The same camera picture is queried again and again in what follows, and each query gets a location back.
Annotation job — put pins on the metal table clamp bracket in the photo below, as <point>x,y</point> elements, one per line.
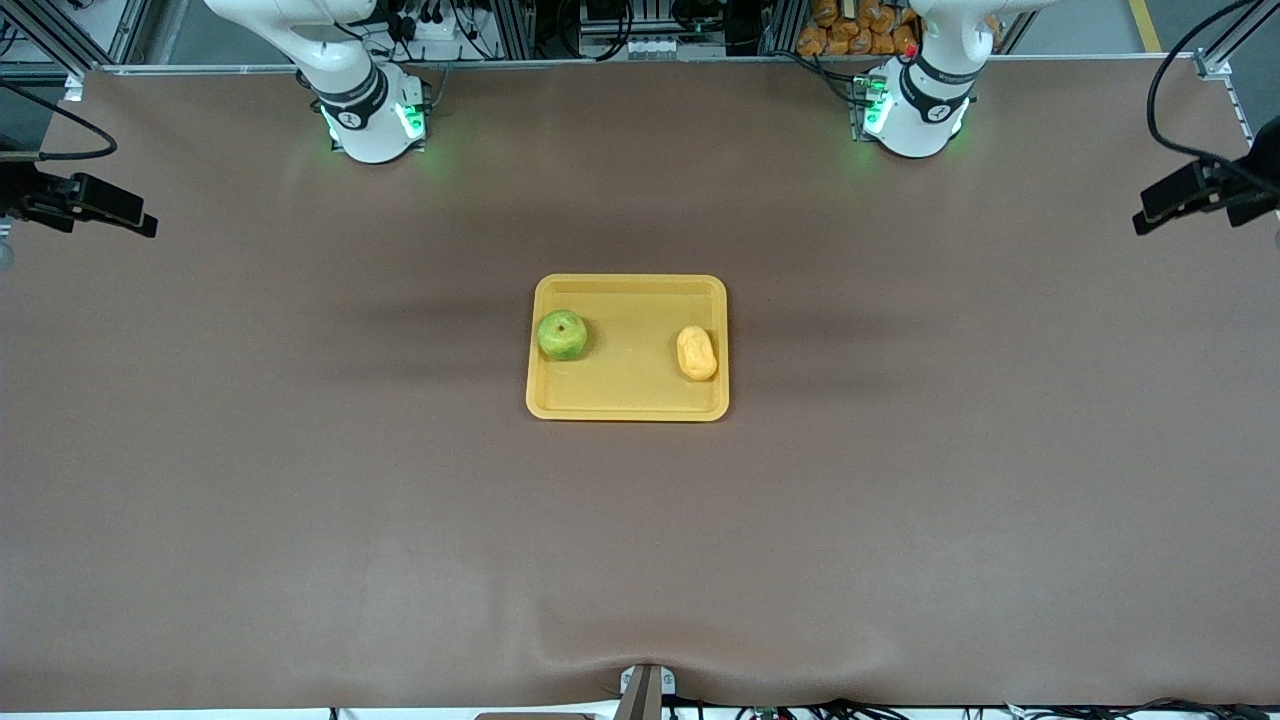
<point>645,695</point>

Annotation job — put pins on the yellow potato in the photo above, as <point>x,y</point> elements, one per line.
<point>697,353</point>

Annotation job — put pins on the orange bread roll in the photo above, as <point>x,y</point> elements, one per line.
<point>812,42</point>
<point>860,42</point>
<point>882,14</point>
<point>826,10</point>

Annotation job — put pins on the green apple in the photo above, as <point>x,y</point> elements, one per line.
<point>562,335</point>

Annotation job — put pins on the white power strip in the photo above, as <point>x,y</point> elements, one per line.
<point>440,25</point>

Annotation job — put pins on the yellow plastic tray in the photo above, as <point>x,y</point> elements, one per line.
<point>630,350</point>

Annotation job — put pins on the silver aluminium frame profile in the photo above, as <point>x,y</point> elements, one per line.
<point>505,25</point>
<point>782,25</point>
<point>55,38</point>
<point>1212,65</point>

